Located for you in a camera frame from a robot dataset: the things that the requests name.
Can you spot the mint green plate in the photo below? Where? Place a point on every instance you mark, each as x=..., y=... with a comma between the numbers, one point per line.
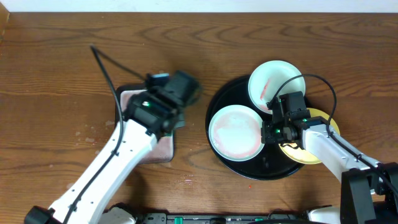
x=266, y=79
x=235, y=133

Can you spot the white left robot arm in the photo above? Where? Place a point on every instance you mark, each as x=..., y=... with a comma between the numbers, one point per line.
x=87, y=198

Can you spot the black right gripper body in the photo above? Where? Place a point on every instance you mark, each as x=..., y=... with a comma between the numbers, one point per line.
x=273, y=133

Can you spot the round black serving tray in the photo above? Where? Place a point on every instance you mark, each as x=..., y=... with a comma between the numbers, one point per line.
x=271, y=163

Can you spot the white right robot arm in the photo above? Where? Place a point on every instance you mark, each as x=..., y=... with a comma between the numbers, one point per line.
x=368, y=187

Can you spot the black rectangular soapy water tray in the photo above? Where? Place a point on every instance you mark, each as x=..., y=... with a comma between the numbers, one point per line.
x=164, y=150

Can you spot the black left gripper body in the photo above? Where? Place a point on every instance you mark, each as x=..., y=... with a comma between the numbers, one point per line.
x=179, y=123

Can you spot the yellow plate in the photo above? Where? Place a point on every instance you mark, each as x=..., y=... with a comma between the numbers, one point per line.
x=299, y=155

